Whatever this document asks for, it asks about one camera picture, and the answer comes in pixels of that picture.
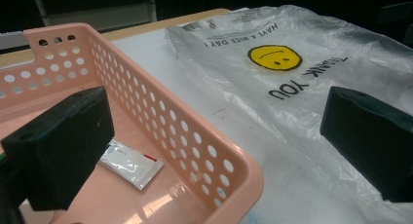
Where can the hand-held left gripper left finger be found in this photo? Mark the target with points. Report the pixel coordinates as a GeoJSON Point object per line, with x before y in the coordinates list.
{"type": "Point", "coordinates": [61, 146]}

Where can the wooden table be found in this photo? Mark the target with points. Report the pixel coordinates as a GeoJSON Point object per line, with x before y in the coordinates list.
{"type": "Point", "coordinates": [146, 27]}

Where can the white foil sachet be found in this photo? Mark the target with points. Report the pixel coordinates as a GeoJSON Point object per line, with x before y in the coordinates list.
{"type": "Point", "coordinates": [133, 164]}

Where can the clear smiley plastic bag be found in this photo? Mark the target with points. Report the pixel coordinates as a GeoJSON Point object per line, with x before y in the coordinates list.
{"type": "Point", "coordinates": [246, 97]}

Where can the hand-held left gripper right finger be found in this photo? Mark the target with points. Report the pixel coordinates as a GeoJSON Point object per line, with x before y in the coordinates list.
{"type": "Point", "coordinates": [373, 139]}

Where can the pink perforated plastic basket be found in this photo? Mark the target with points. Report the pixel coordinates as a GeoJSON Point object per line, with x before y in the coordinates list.
{"type": "Point", "coordinates": [130, 198]}

